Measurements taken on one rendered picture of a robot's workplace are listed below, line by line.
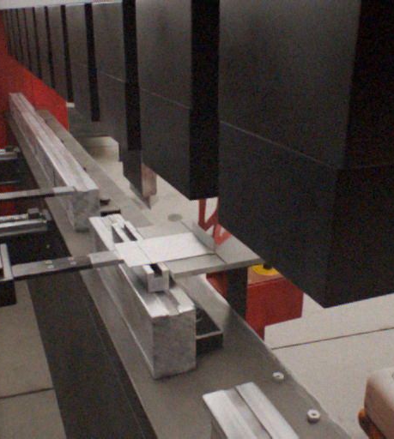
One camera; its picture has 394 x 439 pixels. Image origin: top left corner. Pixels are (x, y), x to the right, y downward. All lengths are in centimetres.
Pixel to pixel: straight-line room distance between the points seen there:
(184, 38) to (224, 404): 34
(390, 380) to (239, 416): 131
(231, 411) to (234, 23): 35
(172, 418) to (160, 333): 10
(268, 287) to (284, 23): 95
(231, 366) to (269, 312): 50
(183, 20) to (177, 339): 42
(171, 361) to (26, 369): 164
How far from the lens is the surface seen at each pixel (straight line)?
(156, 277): 75
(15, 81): 289
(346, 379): 227
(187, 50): 45
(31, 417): 211
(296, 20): 31
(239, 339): 83
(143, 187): 72
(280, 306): 126
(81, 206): 122
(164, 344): 72
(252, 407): 56
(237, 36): 37
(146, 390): 73
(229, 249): 81
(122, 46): 64
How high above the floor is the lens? 133
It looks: 21 degrees down
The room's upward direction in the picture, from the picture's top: straight up
